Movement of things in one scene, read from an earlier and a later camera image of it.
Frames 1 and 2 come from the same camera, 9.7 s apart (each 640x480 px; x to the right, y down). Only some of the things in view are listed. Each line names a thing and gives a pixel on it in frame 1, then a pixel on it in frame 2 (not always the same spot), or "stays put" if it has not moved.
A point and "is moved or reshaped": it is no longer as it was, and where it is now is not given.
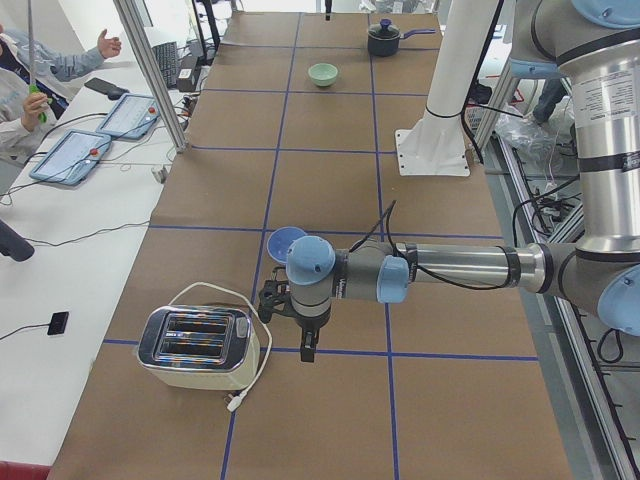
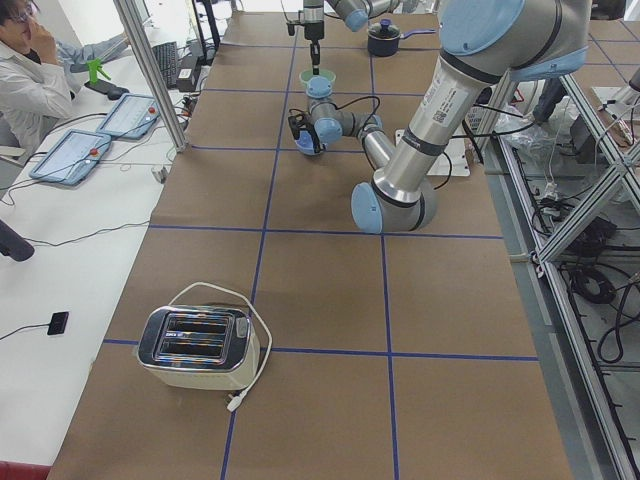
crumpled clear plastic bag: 552,141 stays put
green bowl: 323,74 is moved or reshaped
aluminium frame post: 154,72 stays put
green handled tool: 33,88 → 94,65
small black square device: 57,323 stays put
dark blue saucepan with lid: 383,40 stays put
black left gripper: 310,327 → 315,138
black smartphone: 99,85 stays put
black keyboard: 166,56 stays put
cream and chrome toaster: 199,348 stays put
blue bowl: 280,240 → 305,144
